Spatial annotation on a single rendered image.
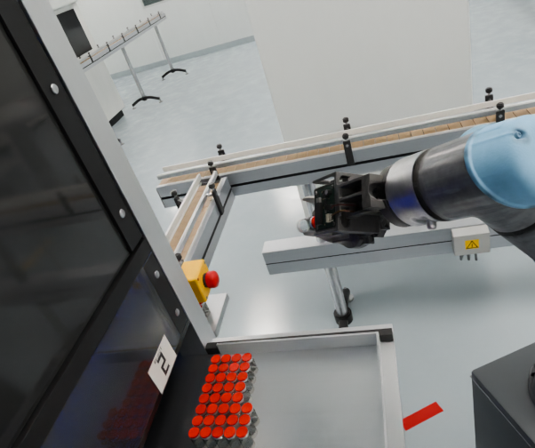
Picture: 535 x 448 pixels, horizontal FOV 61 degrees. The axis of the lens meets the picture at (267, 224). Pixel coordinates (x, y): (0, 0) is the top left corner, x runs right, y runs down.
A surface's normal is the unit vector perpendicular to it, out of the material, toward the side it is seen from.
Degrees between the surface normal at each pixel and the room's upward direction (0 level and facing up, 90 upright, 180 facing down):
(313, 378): 0
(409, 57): 90
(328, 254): 90
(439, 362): 0
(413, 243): 90
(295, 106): 90
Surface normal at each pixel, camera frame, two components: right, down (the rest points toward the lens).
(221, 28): -0.15, 0.58
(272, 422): -0.27, -0.80
